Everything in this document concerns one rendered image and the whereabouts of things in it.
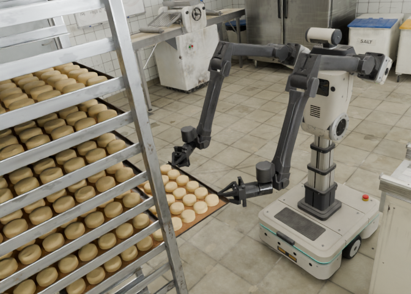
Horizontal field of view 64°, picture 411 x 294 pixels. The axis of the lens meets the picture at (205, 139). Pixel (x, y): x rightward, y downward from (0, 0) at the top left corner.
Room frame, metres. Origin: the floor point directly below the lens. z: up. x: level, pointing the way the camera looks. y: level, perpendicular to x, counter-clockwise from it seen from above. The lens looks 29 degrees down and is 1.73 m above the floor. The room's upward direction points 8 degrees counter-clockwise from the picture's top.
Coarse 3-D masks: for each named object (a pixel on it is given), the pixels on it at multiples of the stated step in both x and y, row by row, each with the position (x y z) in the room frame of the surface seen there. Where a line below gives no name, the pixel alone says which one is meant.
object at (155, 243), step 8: (144, 192) 1.07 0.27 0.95; (192, 192) 1.02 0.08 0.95; (208, 192) 1.01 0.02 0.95; (176, 200) 0.99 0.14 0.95; (200, 200) 0.97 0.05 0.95; (184, 208) 0.93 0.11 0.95; (192, 208) 0.93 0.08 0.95; (208, 208) 0.92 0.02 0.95; (216, 208) 0.91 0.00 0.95; (176, 216) 0.90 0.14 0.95; (200, 216) 0.88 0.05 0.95; (184, 224) 0.85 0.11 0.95; (192, 224) 0.85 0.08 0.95; (176, 232) 0.82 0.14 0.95; (152, 240) 0.80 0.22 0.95; (136, 248) 0.77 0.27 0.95; (152, 248) 0.76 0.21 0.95; (120, 256) 0.75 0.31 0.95; (136, 256) 0.74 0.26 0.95; (128, 264) 0.71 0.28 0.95; (112, 272) 0.69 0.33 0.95; (104, 280) 0.67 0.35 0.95; (64, 288) 0.66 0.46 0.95; (88, 288) 0.64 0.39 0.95
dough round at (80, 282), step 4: (76, 280) 0.66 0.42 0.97; (80, 280) 0.66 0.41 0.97; (72, 284) 0.65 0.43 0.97; (76, 284) 0.65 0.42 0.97; (80, 284) 0.65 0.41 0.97; (84, 284) 0.65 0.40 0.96; (68, 288) 0.64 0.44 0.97; (72, 288) 0.64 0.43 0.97; (76, 288) 0.63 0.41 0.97; (80, 288) 0.63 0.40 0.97; (84, 288) 0.64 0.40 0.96; (68, 292) 0.63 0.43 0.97; (72, 292) 0.62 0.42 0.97; (76, 292) 0.62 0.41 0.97; (80, 292) 0.63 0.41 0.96
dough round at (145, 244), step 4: (148, 236) 0.80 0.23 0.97; (144, 240) 0.78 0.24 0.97; (148, 240) 0.78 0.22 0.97; (140, 244) 0.77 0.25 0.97; (144, 244) 0.76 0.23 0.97; (148, 244) 0.76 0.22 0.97; (152, 244) 0.78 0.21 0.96; (140, 248) 0.76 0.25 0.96; (144, 248) 0.76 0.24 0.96; (148, 248) 0.76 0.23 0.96
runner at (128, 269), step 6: (162, 246) 0.75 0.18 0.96; (150, 252) 0.73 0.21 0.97; (156, 252) 0.74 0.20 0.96; (138, 258) 0.71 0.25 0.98; (144, 258) 0.72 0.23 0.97; (150, 258) 0.73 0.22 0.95; (132, 264) 0.69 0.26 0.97; (138, 264) 0.70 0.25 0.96; (120, 270) 0.67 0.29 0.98; (126, 270) 0.68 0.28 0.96; (132, 270) 0.69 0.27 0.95; (114, 276) 0.66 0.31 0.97; (120, 276) 0.67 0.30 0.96; (102, 282) 0.64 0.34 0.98; (108, 282) 0.65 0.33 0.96; (114, 282) 0.66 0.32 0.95; (96, 288) 0.63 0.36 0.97; (102, 288) 0.64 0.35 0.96
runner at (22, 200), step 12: (108, 156) 0.71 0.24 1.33; (120, 156) 0.73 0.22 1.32; (84, 168) 0.67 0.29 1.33; (96, 168) 0.69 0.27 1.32; (60, 180) 0.64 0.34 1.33; (72, 180) 0.65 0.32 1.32; (36, 192) 0.61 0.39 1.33; (48, 192) 0.62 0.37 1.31; (0, 204) 0.57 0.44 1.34; (12, 204) 0.58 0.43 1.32; (24, 204) 0.59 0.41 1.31; (0, 216) 0.56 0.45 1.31
